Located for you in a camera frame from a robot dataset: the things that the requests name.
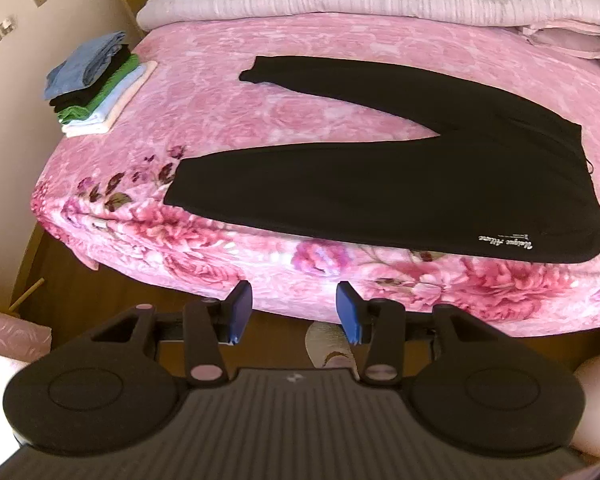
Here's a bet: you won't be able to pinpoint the folded light blue garment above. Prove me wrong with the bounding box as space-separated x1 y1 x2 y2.
59 62 147 126

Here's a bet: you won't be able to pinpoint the grey slipper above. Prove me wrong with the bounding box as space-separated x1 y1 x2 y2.
304 322 360 380

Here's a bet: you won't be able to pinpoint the folded cream garment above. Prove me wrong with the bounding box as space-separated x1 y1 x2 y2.
61 61 158 138

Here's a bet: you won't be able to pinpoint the folded blue jeans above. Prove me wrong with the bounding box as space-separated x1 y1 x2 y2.
43 30 125 101

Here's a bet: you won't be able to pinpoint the folded green garment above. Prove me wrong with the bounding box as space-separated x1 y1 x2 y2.
56 54 140 125

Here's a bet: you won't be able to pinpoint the pink floral bed blanket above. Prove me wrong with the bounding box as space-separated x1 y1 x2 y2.
31 14 600 337

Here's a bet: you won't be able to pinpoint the folded pink sheet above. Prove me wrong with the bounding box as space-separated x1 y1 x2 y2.
517 20 600 60

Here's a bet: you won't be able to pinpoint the folded black garment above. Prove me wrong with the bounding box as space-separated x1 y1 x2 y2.
50 44 131 113

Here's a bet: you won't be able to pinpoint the black trousers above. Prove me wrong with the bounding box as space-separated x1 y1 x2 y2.
164 56 600 263

